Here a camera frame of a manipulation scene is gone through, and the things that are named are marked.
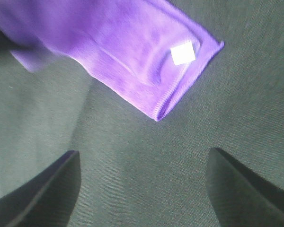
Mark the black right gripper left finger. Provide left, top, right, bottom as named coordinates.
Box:
left=0, top=150, right=81, bottom=227

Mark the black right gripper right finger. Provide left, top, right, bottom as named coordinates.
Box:
left=207, top=148, right=284, bottom=227

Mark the purple microfiber towel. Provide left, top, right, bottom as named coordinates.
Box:
left=0, top=0, right=223, bottom=121

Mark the black table cloth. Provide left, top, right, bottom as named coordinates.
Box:
left=0, top=0, right=284, bottom=227

